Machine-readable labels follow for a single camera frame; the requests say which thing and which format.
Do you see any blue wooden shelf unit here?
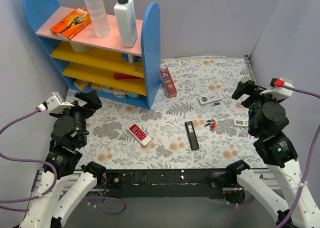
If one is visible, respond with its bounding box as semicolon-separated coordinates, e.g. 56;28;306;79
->
23;0;161;109

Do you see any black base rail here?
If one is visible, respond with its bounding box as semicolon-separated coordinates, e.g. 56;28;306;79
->
105;168;241;199

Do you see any black remote control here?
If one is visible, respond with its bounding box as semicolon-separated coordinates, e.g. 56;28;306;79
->
185;121;199;150

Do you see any yellow packet bottom shelf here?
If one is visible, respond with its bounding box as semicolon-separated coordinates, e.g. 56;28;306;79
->
73;79;92;91

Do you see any red toothpaste box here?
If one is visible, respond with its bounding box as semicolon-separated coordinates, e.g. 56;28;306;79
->
160;67;177;98

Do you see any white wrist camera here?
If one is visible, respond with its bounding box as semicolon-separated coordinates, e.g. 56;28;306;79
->
36;92;74;114
259;78;294;102

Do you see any white packets bottom shelf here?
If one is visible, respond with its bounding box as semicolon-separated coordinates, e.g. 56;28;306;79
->
91;83;140;98

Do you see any white bottle black cap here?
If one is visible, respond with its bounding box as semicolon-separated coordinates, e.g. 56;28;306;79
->
113;0;138;48

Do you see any red and white remote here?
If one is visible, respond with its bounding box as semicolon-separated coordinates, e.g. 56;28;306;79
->
129;124;152;147

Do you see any orange razor box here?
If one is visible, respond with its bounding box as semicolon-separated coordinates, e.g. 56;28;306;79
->
50;8;91;41

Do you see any clear plastic water bottle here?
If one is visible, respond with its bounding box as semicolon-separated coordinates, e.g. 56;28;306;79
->
84;0;111;37

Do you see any beige cup under shelf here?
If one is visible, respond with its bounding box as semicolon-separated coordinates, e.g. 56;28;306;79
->
70;42;93;53

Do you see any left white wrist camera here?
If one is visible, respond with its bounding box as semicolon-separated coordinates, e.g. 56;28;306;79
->
36;92;74;114

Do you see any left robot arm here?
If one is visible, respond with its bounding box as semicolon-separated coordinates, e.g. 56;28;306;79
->
19;90;107;227

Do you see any floral table mat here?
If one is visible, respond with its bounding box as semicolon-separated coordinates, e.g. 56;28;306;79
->
79;57;265;169

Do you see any red box on shelf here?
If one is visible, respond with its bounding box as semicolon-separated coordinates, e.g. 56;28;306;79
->
113;73;140;80

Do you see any white air conditioner remote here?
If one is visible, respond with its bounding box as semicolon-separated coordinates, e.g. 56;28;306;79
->
198;93;223;105

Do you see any white remote with coloured buttons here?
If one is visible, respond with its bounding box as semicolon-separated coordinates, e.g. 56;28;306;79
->
233;119;249;128

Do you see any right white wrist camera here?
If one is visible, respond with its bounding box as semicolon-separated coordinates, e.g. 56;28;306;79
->
259;78;294;102

